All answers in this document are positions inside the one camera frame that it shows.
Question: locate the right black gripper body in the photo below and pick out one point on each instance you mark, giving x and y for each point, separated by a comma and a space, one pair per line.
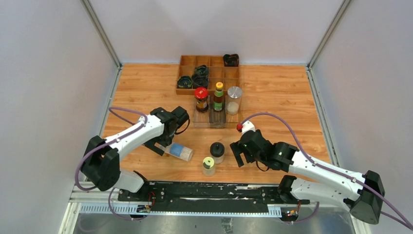
257, 157

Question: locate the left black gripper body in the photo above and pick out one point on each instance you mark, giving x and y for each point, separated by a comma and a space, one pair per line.
165, 140

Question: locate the silver lid spice jar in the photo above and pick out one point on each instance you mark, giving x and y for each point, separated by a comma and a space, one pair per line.
179, 151

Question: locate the red lid chili jar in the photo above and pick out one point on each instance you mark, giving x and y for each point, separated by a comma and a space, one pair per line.
201, 97

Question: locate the clear plastic organizer bin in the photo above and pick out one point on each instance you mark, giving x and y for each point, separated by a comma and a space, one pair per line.
212, 119

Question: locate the yellow cap sauce bottle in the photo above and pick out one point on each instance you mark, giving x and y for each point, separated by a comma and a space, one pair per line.
218, 98

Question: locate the large silver lid jar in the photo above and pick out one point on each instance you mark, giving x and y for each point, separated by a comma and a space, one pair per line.
233, 101

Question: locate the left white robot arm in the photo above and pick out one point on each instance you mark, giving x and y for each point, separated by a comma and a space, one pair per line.
100, 167

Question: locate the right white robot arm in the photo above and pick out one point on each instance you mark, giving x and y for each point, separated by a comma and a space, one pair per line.
311, 179

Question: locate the black lid grinder jar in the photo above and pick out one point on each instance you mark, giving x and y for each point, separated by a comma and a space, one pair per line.
217, 151

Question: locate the yellow lid spice jar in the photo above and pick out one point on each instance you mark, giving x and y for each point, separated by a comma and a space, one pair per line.
208, 168

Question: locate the black coil lower middle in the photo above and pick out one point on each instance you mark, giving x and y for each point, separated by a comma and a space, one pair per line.
199, 81

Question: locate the black green coil middle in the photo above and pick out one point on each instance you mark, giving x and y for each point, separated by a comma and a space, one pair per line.
201, 70

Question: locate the wooden compartment tray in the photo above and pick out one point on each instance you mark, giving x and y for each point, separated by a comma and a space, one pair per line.
229, 76

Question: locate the black coil top right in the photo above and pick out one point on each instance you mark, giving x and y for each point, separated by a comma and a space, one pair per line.
231, 60

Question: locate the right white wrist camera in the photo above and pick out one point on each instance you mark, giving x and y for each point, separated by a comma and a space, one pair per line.
247, 126

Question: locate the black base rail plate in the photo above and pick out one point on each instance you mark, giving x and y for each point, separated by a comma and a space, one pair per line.
209, 199

